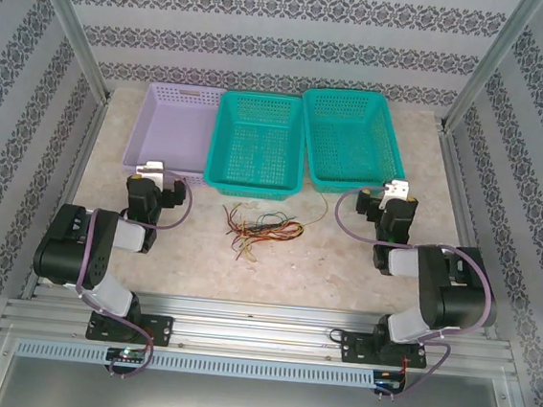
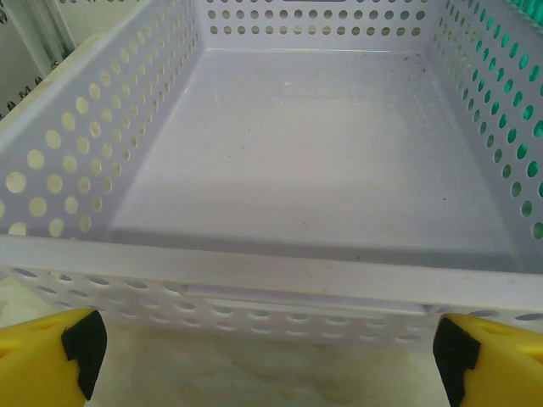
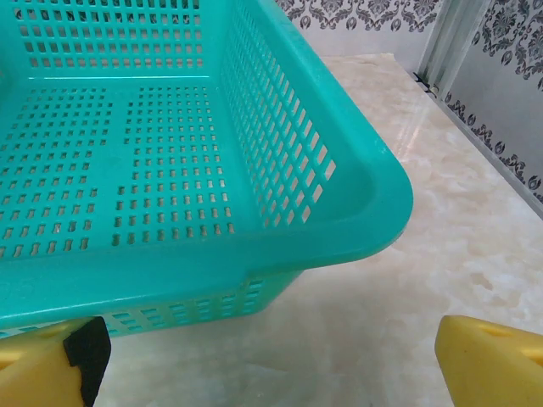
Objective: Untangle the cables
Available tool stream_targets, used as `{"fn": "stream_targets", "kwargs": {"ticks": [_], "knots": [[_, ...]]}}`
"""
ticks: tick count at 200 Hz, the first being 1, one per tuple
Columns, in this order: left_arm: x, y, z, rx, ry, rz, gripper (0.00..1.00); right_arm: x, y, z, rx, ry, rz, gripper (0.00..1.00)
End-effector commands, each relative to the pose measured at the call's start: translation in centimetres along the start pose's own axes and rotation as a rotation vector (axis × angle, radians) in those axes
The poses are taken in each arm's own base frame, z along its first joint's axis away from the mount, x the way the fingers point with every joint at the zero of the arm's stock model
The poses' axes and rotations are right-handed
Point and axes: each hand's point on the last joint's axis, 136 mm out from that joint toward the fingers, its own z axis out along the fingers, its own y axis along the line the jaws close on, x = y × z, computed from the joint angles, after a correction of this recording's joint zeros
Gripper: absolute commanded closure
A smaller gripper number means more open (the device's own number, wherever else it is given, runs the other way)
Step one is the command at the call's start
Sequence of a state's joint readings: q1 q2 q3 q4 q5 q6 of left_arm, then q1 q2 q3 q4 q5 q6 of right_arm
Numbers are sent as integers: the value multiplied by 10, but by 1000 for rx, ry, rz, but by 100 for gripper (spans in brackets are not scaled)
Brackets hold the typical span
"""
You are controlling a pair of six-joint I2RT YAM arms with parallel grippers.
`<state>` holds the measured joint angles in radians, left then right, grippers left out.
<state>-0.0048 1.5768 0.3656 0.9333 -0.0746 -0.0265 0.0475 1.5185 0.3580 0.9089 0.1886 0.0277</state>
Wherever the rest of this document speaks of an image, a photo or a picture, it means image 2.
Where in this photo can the yellow black-padded left gripper right finger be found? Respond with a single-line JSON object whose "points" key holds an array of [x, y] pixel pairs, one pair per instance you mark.
{"points": [[500, 364]]}

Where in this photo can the yellow black-padded left gripper left finger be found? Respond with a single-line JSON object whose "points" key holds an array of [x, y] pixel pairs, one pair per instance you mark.
{"points": [[38, 360]]}

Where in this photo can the lavender perforated plastic basket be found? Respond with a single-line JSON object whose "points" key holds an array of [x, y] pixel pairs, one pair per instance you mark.
{"points": [[297, 161]]}

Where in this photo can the teal perforated plastic basket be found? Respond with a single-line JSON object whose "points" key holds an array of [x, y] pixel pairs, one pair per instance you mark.
{"points": [[528, 6]]}

